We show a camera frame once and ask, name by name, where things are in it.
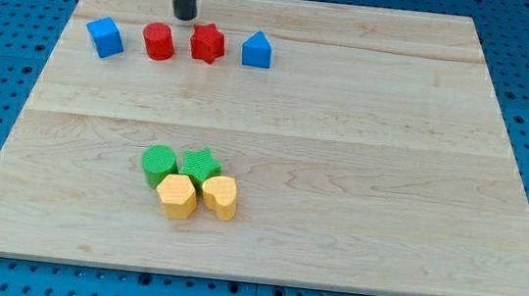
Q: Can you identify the blue cube block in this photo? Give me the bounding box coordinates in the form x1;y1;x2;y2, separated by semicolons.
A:
86;17;123;58

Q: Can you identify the red star block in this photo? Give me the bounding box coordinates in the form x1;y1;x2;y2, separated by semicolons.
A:
190;24;225;65

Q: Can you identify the green cylinder block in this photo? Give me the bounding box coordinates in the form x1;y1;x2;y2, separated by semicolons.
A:
141;145;178;188

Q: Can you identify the yellow heart block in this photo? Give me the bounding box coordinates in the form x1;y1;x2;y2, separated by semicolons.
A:
201;175;238;222

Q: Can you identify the light wooden board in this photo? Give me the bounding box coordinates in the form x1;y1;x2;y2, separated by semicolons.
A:
0;0;529;296

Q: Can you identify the yellow hexagon block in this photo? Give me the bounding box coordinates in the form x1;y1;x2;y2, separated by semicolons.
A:
157;173;197;221

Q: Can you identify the green star block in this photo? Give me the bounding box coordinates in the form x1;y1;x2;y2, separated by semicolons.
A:
178;147;222;194

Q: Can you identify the blue triangular prism block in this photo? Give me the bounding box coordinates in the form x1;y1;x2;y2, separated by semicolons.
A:
241;31;272;69

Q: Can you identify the red cylinder block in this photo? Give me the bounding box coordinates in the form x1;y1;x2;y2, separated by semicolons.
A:
142;23;174;61

